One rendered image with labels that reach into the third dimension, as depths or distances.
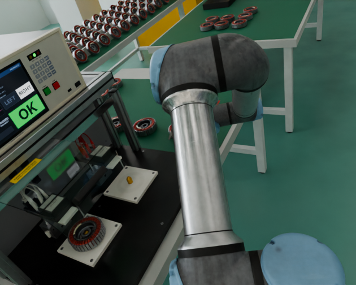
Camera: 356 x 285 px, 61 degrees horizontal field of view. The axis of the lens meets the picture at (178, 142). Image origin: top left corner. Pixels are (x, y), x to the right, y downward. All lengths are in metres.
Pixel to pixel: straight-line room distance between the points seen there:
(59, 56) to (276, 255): 0.83
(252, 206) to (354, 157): 0.76
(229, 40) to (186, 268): 0.41
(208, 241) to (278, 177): 1.63
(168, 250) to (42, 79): 0.62
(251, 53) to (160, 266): 0.62
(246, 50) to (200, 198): 0.29
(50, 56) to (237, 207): 1.40
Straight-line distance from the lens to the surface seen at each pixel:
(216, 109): 0.99
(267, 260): 0.50
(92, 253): 0.99
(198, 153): 0.54
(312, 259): 0.52
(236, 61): 0.60
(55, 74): 1.02
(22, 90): 0.96
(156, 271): 0.91
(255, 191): 2.03
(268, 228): 1.85
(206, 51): 0.60
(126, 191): 1.10
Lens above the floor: 1.51
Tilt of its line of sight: 36 degrees down
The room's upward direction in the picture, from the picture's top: 17 degrees counter-clockwise
